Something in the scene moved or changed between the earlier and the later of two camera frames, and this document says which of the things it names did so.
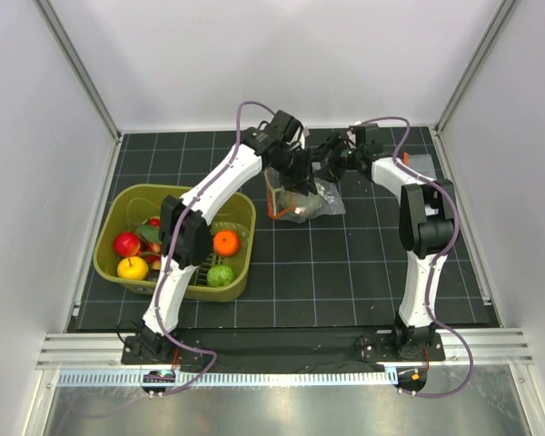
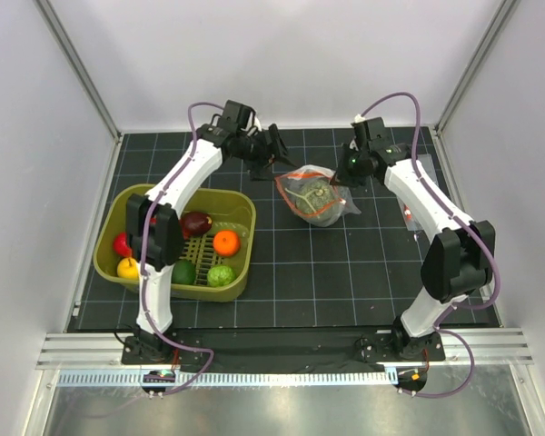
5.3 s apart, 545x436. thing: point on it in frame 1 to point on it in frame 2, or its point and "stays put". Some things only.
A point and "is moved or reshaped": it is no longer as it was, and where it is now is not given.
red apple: x=126 y=243 stays put
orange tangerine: x=226 y=242 stays put
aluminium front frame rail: x=103 y=350 stays put
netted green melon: x=295 y=203 to x=314 y=198
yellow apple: x=133 y=268 stays put
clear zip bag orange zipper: x=298 y=207 is moved or reshaped
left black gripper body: x=293 y=167 to x=254 y=151
